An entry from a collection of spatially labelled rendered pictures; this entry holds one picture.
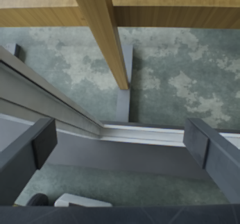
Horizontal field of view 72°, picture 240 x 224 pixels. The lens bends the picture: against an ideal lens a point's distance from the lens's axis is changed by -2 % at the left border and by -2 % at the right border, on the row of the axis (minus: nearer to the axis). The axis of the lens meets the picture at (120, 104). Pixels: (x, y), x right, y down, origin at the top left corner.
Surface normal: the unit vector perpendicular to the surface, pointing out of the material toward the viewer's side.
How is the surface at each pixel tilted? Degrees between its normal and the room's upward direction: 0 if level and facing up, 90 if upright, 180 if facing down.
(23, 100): 90
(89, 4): 90
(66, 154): 0
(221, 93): 0
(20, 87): 90
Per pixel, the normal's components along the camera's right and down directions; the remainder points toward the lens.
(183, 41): -0.10, -0.12
